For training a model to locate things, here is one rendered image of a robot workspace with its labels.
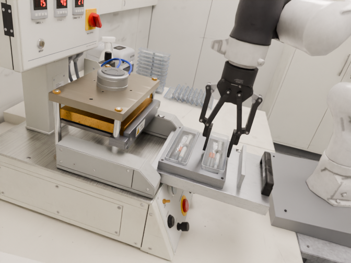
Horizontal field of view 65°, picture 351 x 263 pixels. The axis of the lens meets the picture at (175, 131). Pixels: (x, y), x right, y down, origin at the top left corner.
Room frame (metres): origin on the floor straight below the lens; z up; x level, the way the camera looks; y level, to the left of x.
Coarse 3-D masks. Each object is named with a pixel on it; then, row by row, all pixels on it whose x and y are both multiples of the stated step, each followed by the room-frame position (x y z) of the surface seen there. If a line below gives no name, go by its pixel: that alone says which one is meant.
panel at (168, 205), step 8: (160, 192) 0.52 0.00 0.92; (184, 192) 0.66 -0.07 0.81; (160, 200) 0.50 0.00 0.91; (168, 200) 0.51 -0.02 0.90; (176, 200) 0.59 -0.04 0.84; (160, 208) 0.49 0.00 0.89; (168, 208) 0.53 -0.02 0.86; (176, 208) 0.57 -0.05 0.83; (168, 216) 0.51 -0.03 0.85; (176, 216) 0.56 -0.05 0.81; (184, 216) 0.61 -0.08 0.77; (168, 224) 0.50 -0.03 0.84; (176, 224) 0.54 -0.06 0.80; (168, 232) 0.49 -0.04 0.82; (176, 232) 0.53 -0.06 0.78; (176, 240) 0.51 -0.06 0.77; (176, 248) 0.50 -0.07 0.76
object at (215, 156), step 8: (216, 136) 0.69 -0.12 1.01; (224, 136) 0.70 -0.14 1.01; (208, 144) 0.64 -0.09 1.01; (216, 144) 0.64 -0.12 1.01; (224, 144) 0.65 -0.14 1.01; (208, 152) 0.59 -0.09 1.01; (216, 152) 0.60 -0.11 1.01; (224, 152) 0.61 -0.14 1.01; (208, 160) 0.56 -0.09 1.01; (216, 160) 0.56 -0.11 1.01; (224, 160) 0.57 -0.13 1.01; (216, 168) 0.53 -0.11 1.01; (224, 168) 0.54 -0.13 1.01
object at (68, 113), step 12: (72, 108) 0.59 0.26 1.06; (144, 108) 0.69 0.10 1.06; (72, 120) 0.57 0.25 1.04; (84, 120) 0.57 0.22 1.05; (96, 120) 0.56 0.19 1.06; (108, 120) 0.57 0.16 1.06; (132, 120) 0.60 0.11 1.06; (96, 132) 0.56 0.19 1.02; (108, 132) 0.56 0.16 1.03; (120, 132) 0.55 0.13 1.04
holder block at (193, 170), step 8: (200, 136) 0.70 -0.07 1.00; (168, 144) 0.62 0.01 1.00; (200, 144) 0.66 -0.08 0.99; (192, 152) 0.61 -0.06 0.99; (200, 152) 0.62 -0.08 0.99; (160, 160) 0.54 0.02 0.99; (192, 160) 0.57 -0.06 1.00; (200, 160) 0.58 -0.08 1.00; (160, 168) 0.54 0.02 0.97; (168, 168) 0.54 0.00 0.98; (176, 168) 0.53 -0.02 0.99; (184, 168) 0.53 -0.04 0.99; (192, 168) 0.54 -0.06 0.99; (200, 168) 0.55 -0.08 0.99; (184, 176) 0.53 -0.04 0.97; (192, 176) 0.53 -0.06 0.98; (200, 176) 0.53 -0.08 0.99; (208, 176) 0.52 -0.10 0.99; (216, 176) 0.53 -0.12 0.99; (224, 176) 0.53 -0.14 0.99; (208, 184) 0.52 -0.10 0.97; (216, 184) 0.52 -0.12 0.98
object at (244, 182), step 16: (240, 160) 0.62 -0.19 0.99; (256, 160) 0.68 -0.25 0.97; (160, 176) 0.53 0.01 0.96; (176, 176) 0.53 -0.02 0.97; (240, 176) 0.54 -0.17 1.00; (256, 176) 0.60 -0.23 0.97; (192, 192) 0.52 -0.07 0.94; (208, 192) 0.51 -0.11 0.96; (224, 192) 0.51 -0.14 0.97; (240, 192) 0.52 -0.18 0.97; (256, 192) 0.53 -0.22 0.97; (256, 208) 0.49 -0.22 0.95
